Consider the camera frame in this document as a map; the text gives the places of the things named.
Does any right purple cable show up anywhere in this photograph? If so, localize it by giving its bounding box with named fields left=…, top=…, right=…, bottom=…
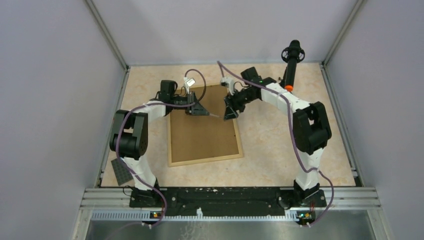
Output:
left=216, top=60, right=335, bottom=229

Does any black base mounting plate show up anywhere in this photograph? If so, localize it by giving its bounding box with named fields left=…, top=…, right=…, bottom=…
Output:
left=129, top=186, right=327, bottom=218

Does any wooden picture frame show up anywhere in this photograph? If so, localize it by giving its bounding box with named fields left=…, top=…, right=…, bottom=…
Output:
left=167, top=83, right=244, bottom=167

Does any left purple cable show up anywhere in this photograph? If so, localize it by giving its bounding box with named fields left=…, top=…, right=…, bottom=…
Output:
left=113, top=68, right=208, bottom=230

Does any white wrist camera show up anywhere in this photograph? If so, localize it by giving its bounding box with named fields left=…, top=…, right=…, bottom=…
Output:
left=219, top=76, right=236, bottom=96
left=183, top=76, right=196, bottom=95

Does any black mini tripod stand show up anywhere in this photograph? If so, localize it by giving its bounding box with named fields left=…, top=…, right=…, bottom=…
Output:
left=280, top=46, right=299, bottom=92

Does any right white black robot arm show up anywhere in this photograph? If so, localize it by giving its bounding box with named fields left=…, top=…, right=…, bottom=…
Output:
left=220, top=67, right=332, bottom=206

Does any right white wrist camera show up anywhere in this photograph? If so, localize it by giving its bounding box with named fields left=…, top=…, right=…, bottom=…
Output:
left=219, top=76, right=236, bottom=96

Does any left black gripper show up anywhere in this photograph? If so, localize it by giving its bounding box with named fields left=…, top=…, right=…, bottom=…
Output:
left=170, top=90, right=209, bottom=115

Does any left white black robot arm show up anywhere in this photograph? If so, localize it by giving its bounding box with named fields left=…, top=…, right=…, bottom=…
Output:
left=109, top=77, right=210, bottom=207

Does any aluminium front rail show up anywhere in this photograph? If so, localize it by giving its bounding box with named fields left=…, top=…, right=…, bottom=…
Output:
left=80, top=187, right=381, bottom=222

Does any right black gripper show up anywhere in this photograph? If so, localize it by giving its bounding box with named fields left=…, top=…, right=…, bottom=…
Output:
left=223, top=88, right=258, bottom=121

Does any black microphone orange tip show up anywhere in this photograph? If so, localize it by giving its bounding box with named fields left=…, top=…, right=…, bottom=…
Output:
left=280, top=39, right=305, bottom=92

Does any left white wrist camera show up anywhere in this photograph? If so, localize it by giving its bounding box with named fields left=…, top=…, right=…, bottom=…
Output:
left=183, top=76, right=196, bottom=95

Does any purple cable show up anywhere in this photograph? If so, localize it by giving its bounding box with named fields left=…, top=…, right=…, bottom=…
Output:
left=216, top=60, right=335, bottom=229
left=113, top=68, right=208, bottom=230

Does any grey lego baseplate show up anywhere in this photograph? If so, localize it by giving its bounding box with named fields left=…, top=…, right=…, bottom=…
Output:
left=111, top=158, right=133, bottom=186

